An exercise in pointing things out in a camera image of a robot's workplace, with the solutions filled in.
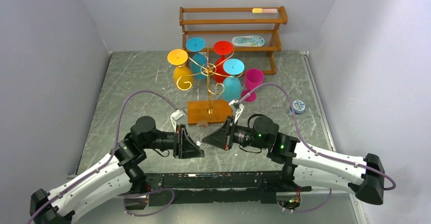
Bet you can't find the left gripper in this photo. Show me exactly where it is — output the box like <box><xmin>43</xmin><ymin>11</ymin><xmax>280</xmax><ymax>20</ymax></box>
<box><xmin>142</xmin><ymin>124</ymin><xmax>204</xmax><ymax>159</ymax></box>

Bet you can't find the clear wine glass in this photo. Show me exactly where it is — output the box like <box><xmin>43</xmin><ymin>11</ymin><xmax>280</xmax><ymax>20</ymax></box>
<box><xmin>191</xmin><ymin>120</ymin><xmax>209</xmax><ymax>146</ymax></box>

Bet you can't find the blue wine glass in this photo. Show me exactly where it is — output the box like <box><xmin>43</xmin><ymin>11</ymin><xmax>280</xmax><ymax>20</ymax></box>
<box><xmin>186</xmin><ymin>37</ymin><xmax>207</xmax><ymax>80</ymax></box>
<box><xmin>222</xmin><ymin>58</ymin><xmax>245</xmax><ymax>102</ymax></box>

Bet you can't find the gold wire glass rack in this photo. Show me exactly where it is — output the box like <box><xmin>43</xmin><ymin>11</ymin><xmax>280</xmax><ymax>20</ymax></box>
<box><xmin>186</xmin><ymin>55</ymin><xmax>232</xmax><ymax>125</ymax></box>

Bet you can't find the magenta wine glass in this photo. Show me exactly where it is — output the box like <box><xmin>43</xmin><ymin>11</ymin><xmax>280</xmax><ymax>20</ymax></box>
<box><xmin>241</xmin><ymin>68</ymin><xmax>264</xmax><ymax>102</ymax></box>

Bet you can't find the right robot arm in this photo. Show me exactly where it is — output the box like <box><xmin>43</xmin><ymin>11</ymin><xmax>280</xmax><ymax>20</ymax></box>
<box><xmin>202</xmin><ymin>114</ymin><xmax>384</xmax><ymax>205</ymax></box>

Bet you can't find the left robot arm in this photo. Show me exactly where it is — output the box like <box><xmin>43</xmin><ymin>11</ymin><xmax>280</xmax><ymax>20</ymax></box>
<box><xmin>28</xmin><ymin>116</ymin><xmax>204</xmax><ymax>223</ymax></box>

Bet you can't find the yellow wine glass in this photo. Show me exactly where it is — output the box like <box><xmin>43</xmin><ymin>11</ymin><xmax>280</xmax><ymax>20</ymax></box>
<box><xmin>167</xmin><ymin>49</ymin><xmax>194</xmax><ymax>91</ymax></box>

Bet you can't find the blue wine glass back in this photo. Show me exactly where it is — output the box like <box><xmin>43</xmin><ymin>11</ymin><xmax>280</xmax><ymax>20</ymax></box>
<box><xmin>186</xmin><ymin>37</ymin><xmax>207</xmax><ymax>80</ymax></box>

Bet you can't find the red wine glass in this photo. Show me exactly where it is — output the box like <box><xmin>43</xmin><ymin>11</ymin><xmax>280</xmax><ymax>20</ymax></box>
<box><xmin>213</xmin><ymin>40</ymin><xmax>233</xmax><ymax>83</ymax></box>

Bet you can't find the wooden shelf rack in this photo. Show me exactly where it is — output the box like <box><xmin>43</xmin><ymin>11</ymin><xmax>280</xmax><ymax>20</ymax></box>
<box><xmin>179</xmin><ymin>6</ymin><xmax>288</xmax><ymax>75</ymax></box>

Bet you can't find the blue packaged item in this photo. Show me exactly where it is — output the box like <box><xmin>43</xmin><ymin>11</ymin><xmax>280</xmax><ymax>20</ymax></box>
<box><xmin>231</xmin><ymin>36</ymin><xmax>265</xmax><ymax>47</ymax></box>

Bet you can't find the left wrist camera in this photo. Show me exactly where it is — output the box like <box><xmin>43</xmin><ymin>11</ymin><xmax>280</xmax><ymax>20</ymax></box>
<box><xmin>170</xmin><ymin>109</ymin><xmax>187</xmax><ymax>131</ymax></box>

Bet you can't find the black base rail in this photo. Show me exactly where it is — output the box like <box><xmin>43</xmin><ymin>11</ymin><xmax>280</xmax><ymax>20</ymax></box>
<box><xmin>67</xmin><ymin>170</ymin><xmax>314</xmax><ymax>207</ymax></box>

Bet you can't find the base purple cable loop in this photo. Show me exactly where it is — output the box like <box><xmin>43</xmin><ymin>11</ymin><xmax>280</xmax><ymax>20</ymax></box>
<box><xmin>122</xmin><ymin>188</ymin><xmax>176</xmax><ymax>217</ymax></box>

